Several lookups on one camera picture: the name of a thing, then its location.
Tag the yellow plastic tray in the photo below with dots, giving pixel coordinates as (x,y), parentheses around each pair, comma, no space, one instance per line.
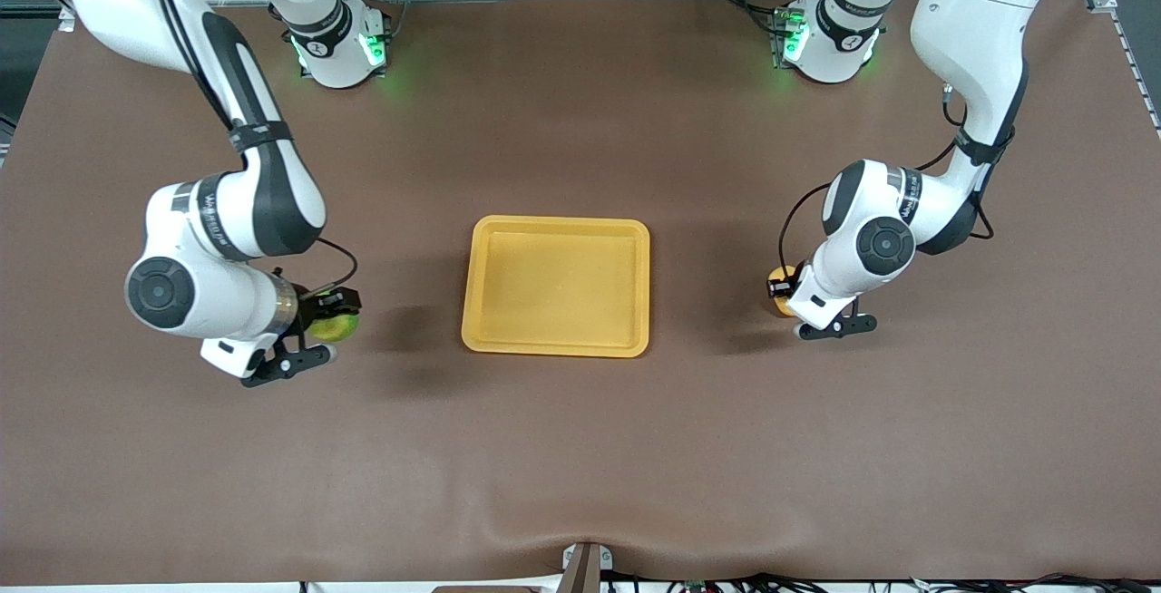
(555,285)

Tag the yellow potato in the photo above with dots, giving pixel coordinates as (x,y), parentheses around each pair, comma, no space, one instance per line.
(782,308)

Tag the metal table clamp bracket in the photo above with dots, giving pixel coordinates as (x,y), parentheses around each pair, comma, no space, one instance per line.
(585,570)

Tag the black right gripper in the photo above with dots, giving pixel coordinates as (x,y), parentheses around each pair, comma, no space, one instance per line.
(311,310)

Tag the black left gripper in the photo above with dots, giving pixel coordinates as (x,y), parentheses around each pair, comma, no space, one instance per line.
(793,286)

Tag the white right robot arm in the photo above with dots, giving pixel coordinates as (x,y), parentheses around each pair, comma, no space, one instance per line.
(272,203)

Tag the green apple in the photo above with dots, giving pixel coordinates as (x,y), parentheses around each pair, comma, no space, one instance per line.
(337,330)

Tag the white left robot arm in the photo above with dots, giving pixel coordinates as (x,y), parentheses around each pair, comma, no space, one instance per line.
(980,22)

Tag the metal base bracket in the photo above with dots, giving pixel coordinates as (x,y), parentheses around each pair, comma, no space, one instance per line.
(778,40)

